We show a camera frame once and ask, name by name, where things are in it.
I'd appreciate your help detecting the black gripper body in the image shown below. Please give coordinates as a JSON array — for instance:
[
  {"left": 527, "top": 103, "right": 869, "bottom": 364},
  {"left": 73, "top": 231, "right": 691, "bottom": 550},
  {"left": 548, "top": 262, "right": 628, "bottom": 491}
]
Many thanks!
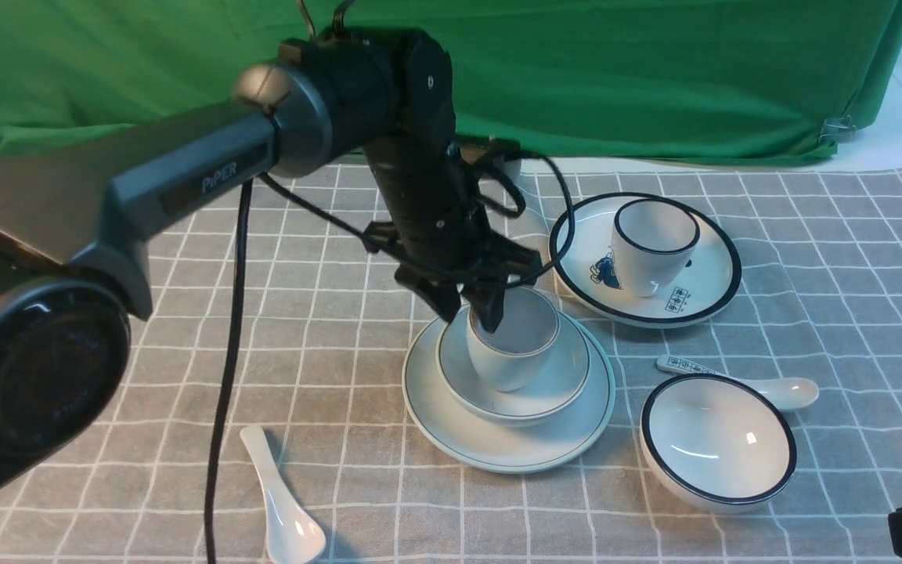
[{"left": 364, "top": 138, "right": 543, "bottom": 293}]

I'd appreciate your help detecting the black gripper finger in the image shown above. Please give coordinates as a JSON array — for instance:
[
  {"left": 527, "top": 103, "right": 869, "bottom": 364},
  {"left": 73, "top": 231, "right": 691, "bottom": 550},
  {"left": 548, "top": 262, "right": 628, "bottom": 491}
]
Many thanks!
[
  {"left": 412, "top": 284, "right": 461, "bottom": 324},
  {"left": 463, "top": 282, "right": 508, "bottom": 334}
]

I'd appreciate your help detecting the light green-rimmed cup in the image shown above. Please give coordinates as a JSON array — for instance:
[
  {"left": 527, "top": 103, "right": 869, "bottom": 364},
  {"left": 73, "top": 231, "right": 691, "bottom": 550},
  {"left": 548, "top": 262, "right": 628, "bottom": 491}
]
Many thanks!
[{"left": 466, "top": 287, "right": 561, "bottom": 392}]

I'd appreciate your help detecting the light green-rimmed bowl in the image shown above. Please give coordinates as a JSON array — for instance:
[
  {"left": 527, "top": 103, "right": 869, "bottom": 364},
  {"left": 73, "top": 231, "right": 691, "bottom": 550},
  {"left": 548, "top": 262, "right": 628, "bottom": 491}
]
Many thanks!
[{"left": 437, "top": 310, "right": 590, "bottom": 426}]

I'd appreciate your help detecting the plain white ceramic spoon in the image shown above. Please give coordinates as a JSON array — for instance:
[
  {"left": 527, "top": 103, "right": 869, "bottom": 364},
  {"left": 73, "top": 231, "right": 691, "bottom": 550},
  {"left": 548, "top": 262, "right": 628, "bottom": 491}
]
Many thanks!
[{"left": 240, "top": 425, "right": 327, "bottom": 563}]

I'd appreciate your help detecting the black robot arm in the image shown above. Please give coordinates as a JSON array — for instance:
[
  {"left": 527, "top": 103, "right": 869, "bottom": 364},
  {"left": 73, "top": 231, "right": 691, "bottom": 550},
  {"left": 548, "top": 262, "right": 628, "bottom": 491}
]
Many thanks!
[{"left": 0, "top": 25, "right": 544, "bottom": 489}]

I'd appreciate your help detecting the black-rimmed plate with print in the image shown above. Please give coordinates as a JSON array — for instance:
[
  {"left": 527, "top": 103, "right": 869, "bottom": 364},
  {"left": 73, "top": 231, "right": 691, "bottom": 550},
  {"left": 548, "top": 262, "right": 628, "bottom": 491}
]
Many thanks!
[{"left": 549, "top": 192, "right": 742, "bottom": 329}]

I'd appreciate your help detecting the light green-rimmed plate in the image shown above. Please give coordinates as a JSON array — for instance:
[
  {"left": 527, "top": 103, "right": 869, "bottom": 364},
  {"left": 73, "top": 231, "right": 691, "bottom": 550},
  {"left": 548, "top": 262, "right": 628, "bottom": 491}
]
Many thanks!
[{"left": 402, "top": 314, "right": 617, "bottom": 474}]

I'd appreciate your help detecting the grey checked tablecloth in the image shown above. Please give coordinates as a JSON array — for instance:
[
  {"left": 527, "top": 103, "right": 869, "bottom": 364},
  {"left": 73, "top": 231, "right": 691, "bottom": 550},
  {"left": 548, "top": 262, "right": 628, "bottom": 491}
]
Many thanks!
[{"left": 0, "top": 170, "right": 902, "bottom": 563}]

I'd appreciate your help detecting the black-rimmed white cup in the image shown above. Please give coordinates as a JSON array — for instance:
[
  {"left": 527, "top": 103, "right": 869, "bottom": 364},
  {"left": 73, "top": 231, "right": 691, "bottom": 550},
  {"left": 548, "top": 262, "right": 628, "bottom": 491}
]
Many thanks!
[{"left": 612, "top": 197, "right": 701, "bottom": 298}]

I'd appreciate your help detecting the black-rimmed white bowl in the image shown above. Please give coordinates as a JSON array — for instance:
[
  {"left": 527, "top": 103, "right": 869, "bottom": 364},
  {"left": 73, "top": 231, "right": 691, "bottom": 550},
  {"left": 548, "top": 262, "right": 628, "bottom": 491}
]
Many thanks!
[{"left": 638, "top": 374, "right": 798, "bottom": 515}]

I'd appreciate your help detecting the white spoon with print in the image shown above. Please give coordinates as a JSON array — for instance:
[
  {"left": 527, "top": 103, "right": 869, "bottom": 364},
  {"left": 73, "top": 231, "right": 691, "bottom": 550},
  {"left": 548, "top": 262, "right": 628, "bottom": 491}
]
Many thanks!
[{"left": 655, "top": 354, "right": 820, "bottom": 413}]

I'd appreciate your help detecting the metal clip on backdrop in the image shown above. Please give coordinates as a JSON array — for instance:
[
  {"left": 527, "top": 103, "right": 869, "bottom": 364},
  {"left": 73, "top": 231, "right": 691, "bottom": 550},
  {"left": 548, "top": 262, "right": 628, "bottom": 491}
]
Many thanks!
[{"left": 817, "top": 114, "right": 858, "bottom": 146}]

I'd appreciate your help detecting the green backdrop cloth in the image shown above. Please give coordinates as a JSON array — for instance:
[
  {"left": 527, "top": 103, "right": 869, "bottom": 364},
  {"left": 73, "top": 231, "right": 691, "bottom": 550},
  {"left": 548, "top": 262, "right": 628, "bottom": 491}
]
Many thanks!
[{"left": 0, "top": 1, "right": 902, "bottom": 165}]

